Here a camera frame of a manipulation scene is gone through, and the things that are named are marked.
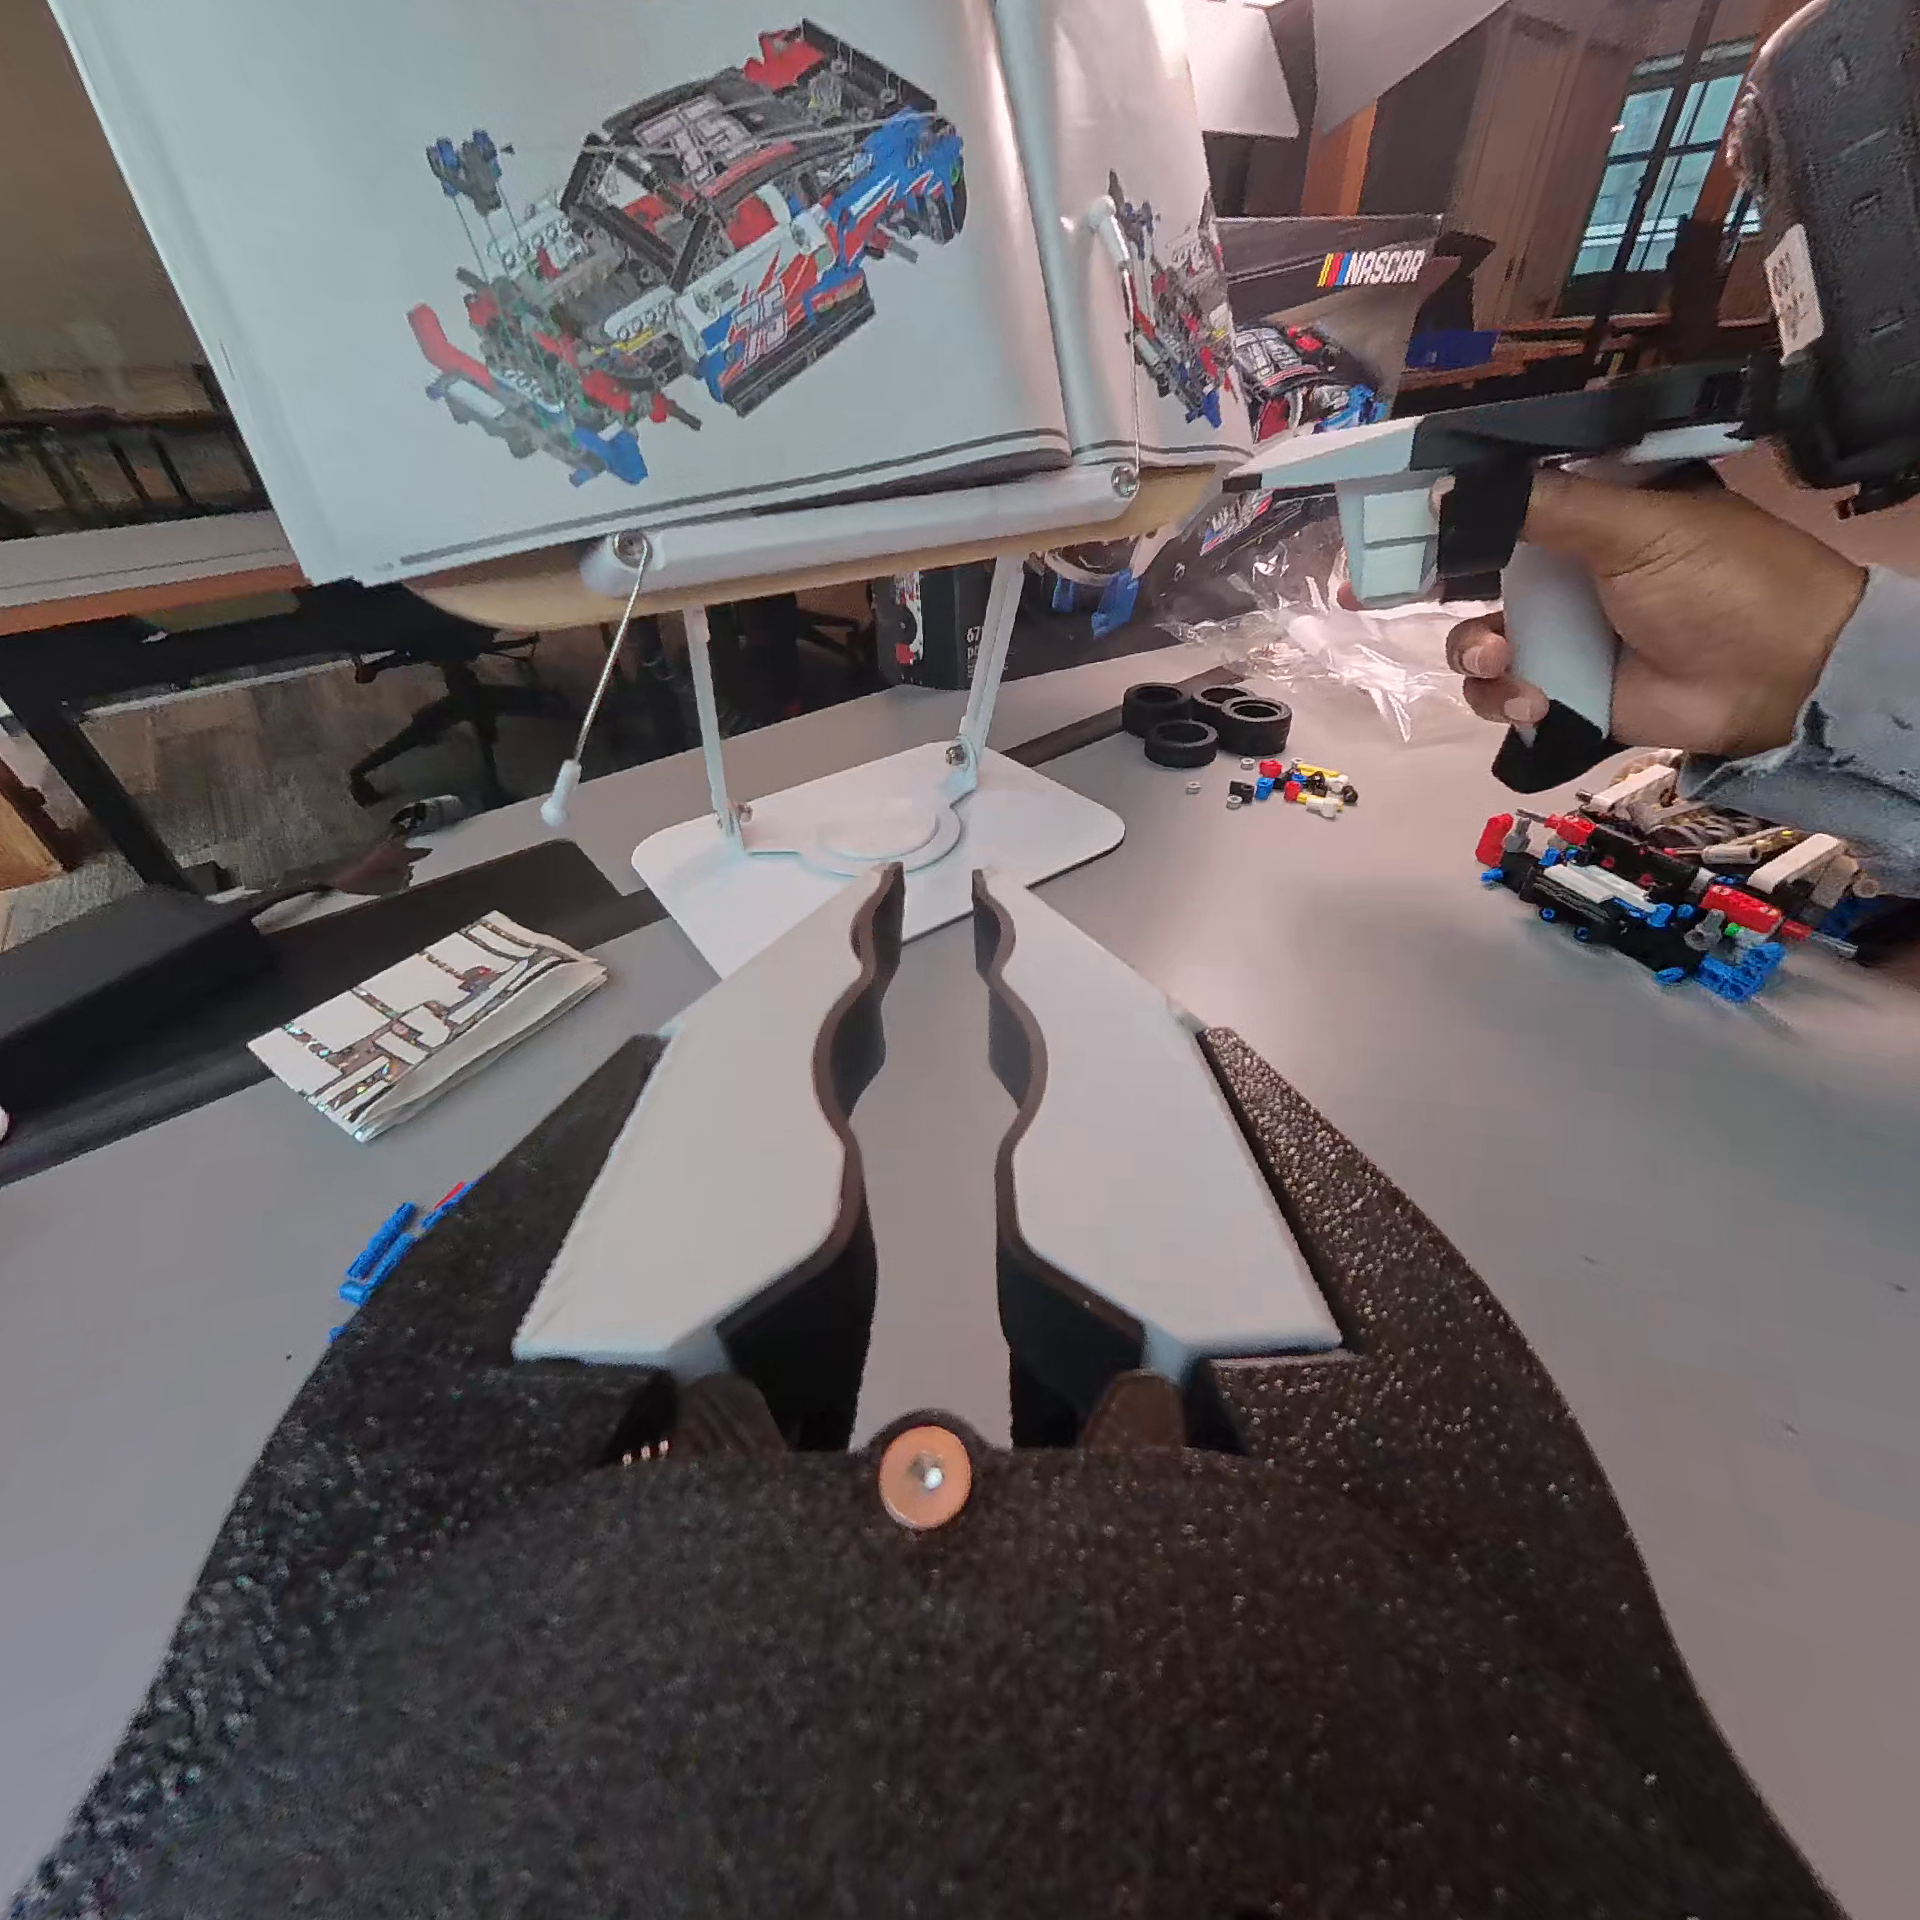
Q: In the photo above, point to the person's right forearm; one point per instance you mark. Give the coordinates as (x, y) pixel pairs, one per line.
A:
(1862, 721)

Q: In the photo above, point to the black office chair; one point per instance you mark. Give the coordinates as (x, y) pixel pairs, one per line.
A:
(434, 704)

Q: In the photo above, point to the white book stand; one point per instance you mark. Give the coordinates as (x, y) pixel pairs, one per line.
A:
(1049, 832)

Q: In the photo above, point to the folded sticker sheet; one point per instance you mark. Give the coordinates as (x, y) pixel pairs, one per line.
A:
(434, 1020)

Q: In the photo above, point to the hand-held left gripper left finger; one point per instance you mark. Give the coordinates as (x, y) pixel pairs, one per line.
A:
(705, 1170)

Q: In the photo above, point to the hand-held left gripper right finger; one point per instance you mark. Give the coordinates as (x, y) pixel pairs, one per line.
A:
(1156, 1185)

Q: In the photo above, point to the pile of small colourful bricks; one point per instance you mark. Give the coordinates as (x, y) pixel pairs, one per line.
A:
(1290, 786)

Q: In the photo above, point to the black toy car set box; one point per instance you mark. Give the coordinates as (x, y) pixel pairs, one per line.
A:
(1350, 271)

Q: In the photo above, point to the black toy tire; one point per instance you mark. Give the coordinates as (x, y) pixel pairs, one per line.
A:
(1254, 724)
(1156, 702)
(1220, 695)
(1181, 743)

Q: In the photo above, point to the wooden bench table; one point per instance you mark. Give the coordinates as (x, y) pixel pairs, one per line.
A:
(1621, 338)

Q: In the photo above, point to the partly built toy brick car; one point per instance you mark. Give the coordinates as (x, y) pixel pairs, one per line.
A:
(1652, 884)

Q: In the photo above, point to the dark framed window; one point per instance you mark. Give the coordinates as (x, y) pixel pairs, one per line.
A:
(1642, 180)

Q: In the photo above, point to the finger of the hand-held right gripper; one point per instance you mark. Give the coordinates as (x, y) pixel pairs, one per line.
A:
(1350, 458)

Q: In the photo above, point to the black desk divider strip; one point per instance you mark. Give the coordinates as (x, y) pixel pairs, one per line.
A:
(450, 902)

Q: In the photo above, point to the open toy car instruction book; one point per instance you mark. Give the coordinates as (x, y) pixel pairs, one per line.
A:
(375, 375)

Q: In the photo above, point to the blue toy brick pin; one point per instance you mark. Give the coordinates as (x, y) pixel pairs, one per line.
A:
(447, 1202)
(377, 1252)

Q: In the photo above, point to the crumpled clear plastic bag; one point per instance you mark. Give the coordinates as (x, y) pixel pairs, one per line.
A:
(1350, 660)

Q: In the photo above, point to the person's right hand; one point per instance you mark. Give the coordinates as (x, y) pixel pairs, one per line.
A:
(1725, 599)

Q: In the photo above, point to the dark storage shelf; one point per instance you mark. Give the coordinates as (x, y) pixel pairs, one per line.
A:
(119, 451)

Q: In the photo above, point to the dark brown cloth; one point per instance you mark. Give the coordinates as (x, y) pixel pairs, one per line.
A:
(338, 878)

